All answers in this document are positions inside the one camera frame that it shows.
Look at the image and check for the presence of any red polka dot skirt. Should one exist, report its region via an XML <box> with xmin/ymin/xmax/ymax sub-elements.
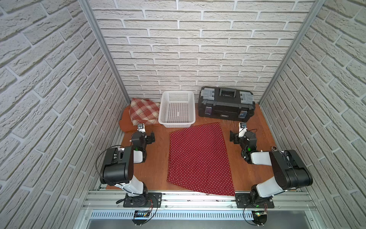
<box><xmin>167</xmin><ymin>122</ymin><xmax>235</xmax><ymax>196</ymax></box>

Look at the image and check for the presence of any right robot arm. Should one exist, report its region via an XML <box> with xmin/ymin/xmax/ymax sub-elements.
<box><xmin>230</xmin><ymin>130</ymin><xmax>313</xmax><ymax>208</ymax></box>

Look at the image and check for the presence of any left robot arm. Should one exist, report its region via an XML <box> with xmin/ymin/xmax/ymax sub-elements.
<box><xmin>95</xmin><ymin>131</ymin><xmax>155</xmax><ymax>208</ymax></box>

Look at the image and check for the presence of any orange skirt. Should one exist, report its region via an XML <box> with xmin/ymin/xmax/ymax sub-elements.
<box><xmin>119</xmin><ymin>106</ymin><xmax>144</xmax><ymax>133</ymax></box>

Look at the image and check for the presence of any red plaid skirt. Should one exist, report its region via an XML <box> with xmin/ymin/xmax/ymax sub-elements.
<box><xmin>129</xmin><ymin>98</ymin><xmax>160</xmax><ymax>126</ymax></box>

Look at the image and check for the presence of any white plastic basket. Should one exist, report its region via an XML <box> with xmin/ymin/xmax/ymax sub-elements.
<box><xmin>158</xmin><ymin>91</ymin><xmax>195</xmax><ymax>128</ymax></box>

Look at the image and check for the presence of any black plastic toolbox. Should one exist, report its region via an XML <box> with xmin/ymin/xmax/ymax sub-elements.
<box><xmin>198</xmin><ymin>86</ymin><xmax>255</xmax><ymax>122</ymax></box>

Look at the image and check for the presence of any left controller board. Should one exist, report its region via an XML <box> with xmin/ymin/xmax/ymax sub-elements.
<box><xmin>132</xmin><ymin>210</ymin><xmax>152</xmax><ymax>226</ymax></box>

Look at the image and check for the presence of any controller board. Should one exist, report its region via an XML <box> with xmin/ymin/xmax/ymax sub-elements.
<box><xmin>252</xmin><ymin>211</ymin><xmax>267</xmax><ymax>226</ymax></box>
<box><xmin>132</xmin><ymin>210</ymin><xmax>152</xmax><ymax>226</ymax></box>

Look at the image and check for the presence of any right controller board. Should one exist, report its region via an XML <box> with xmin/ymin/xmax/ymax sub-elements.
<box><xmin>252</xmin><ymin>211</ymin><xmax>267</xmax><ymax>226</ymax></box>

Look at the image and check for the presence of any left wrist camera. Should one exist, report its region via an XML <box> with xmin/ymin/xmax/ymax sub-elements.
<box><xmin>137</xmin><ymin>124</ymin><xmax>145</xmax><ymax>133</ymax></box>

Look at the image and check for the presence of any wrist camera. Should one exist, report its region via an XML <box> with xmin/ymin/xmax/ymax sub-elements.
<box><xmin>239</xmin><ymin>122</ymin><xmax>247</xmax><ymax>132</ymax></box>
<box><xmin>137</xmin><ymin>124</ymin><xmax>145</xmax><ymax>133</ymax></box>

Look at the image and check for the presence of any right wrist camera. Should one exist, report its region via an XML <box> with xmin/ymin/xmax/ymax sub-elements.
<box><xmin>239</xmin><ymin>122</ymin><xmax>247</xmax><ymax>132</ymax></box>

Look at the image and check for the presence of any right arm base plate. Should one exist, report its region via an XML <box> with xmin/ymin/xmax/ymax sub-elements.
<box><xmin>235</xmin><ymin>193</ymin><xmax>275</xmax><ymax>209</ymax></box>

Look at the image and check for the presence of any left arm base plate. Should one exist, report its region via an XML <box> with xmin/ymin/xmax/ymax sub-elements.
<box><xmin>123</xmin><ymin>192</ymin><xmax>163</xmax><ymax>208</ymax></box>

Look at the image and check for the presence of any aluminium mounting rail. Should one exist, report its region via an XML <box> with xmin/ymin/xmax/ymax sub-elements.
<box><xmin>82</xmin><ymin>190</ymin><xmax>317</xmax><ymax>211</ymax></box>

